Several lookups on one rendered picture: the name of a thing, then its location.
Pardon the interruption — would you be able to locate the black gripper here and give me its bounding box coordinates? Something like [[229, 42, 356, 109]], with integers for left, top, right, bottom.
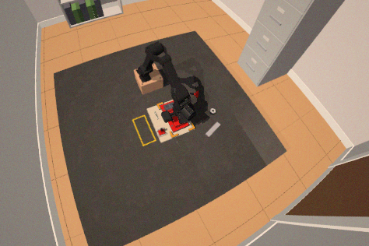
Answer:
[[161, 103, 195, 123]]

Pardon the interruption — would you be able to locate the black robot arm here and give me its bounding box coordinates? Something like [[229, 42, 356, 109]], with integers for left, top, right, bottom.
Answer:
[[136, 41, 196, 124]]

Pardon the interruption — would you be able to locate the light grey flat bar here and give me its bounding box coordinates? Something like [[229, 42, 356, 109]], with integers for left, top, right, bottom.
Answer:
[[206, 122, 220, 137]]

